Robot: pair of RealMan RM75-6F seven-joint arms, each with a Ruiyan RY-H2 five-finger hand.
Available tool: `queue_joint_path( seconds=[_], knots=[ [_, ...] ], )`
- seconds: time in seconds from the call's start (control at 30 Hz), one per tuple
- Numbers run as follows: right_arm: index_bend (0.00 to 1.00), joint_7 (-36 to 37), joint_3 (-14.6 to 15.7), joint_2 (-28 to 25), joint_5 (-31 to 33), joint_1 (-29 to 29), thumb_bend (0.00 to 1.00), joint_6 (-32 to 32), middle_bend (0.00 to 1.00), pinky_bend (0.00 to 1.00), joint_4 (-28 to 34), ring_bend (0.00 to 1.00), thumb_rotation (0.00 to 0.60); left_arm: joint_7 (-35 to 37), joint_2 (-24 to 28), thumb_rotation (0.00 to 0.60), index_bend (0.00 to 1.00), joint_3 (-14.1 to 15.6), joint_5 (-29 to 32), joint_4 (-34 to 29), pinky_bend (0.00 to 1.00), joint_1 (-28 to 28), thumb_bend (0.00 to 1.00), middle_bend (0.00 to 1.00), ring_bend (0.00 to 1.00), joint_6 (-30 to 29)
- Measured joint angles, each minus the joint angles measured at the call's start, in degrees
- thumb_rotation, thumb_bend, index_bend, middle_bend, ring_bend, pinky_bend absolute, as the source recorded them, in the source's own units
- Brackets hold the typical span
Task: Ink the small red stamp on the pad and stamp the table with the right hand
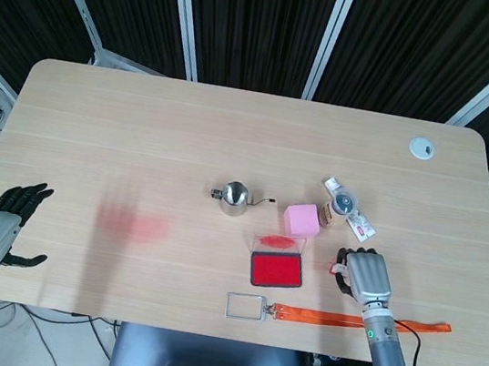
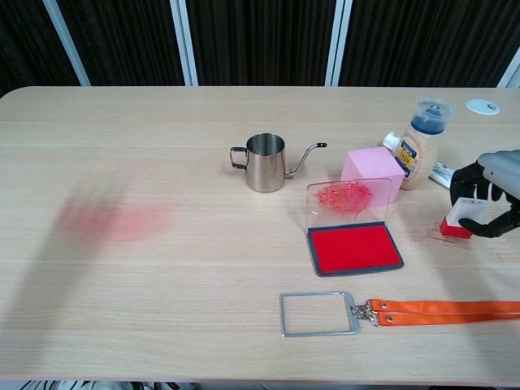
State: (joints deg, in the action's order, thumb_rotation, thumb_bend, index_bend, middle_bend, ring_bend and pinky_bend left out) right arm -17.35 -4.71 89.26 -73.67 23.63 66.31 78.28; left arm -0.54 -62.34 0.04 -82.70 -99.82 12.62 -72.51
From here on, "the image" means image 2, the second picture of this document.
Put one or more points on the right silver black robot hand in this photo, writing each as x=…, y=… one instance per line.
x=501, y=172

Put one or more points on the white partition frame post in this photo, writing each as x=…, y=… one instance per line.
x=183, y=40
x=511, y=79
x=67, y=40
x=338, y=40

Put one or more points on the pink foam cube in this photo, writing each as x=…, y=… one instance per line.
x=373, y=164

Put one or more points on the red ink pad clear lid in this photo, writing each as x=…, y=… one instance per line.
x=353, y=248

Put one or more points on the metal badge holder frame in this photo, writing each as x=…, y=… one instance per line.
x=352, y=321

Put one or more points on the small white and red stamp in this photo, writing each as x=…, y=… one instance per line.
x=457, y=214

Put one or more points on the seasoning bottle blue cap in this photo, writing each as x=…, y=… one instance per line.
x=424, y=142

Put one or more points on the stainless steel gooseneck kettle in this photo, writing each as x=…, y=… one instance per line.
x=264, y=166

